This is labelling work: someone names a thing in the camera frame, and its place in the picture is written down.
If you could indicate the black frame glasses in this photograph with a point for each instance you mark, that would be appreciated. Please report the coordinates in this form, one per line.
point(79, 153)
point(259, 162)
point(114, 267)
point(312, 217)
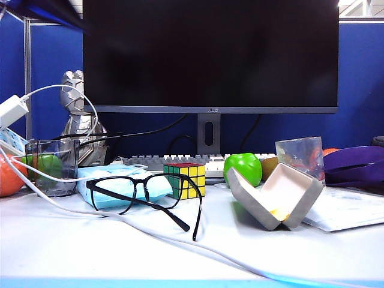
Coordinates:
point(89, 185)

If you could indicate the brown kiwi fruit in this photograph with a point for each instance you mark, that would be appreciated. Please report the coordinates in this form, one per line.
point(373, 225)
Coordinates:
point(268, 168)

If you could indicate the clear glass with red print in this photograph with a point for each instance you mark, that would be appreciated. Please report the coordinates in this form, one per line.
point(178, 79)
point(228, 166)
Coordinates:
point(300, 150)

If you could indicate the black computer monitor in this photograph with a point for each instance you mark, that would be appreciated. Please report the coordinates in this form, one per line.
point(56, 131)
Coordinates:
point(210, 60)

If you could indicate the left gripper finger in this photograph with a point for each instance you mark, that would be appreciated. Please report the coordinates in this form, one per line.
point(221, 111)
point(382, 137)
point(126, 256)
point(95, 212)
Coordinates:
point(51, 10)

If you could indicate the light blue wet wipes pack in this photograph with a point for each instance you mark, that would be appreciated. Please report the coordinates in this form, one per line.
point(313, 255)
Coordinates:
point(99, 174)

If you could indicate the smoky clear plastic cup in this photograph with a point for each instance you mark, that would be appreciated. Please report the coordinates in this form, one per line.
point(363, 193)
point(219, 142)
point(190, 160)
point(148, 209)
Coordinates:
point(54, 186)

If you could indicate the black round object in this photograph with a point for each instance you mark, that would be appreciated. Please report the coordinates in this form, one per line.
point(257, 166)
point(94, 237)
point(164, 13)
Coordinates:
point(378, 141)

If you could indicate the red tomato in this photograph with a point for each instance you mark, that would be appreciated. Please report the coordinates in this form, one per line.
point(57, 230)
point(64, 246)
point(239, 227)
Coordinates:
point(330, 152)

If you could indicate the grey and white keyboard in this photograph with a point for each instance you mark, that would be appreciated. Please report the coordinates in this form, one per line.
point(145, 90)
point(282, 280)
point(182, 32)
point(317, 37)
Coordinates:
point(150, 160)

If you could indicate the orange round fruit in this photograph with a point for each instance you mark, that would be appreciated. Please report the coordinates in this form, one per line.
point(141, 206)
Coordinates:
point(10, 180)

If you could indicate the grey glasses case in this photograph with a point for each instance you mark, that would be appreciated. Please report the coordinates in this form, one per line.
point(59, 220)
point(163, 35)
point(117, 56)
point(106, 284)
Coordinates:
point(255, 207)

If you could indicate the silver armoured fist figurine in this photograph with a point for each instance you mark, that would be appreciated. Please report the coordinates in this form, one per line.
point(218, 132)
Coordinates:
point(73, 90)

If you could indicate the white power adapter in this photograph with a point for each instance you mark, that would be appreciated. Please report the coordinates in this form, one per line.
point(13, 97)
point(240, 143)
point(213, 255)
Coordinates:
point(12, 109)

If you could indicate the grey monitor stand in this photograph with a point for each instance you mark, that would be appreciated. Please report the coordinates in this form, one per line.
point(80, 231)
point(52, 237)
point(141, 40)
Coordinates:
point(200, 120)

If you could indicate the green apple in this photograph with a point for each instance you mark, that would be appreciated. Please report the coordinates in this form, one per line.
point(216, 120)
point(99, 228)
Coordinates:
point(49, 165)
point(243, 168)

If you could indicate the blue and white box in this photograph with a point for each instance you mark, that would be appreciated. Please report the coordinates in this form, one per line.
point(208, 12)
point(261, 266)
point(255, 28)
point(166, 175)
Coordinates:
point(13, 141)

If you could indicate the grey partition post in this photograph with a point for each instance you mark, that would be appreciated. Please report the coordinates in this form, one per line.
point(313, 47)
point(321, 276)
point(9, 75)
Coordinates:
point(27, 75)

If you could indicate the rubiks cube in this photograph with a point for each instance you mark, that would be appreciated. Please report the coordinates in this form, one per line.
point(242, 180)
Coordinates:
point(192, 183)

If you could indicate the purple fabric bag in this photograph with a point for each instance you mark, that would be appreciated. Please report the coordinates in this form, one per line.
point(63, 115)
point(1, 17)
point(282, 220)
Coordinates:
point(354, 162)

